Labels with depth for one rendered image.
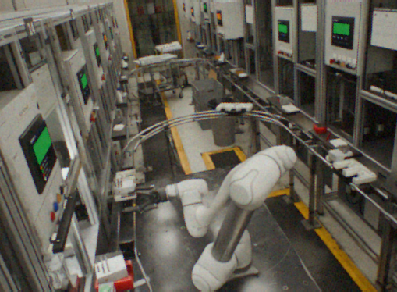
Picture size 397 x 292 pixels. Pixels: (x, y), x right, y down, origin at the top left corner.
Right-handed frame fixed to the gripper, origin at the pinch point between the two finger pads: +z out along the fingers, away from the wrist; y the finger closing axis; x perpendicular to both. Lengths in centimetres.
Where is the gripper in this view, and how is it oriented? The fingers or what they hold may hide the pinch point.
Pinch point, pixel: (128, 201)
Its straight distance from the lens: 182.7
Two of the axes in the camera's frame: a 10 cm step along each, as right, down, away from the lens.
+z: -9.8, 1.8, -1.1
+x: 1.7, 3.9, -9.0
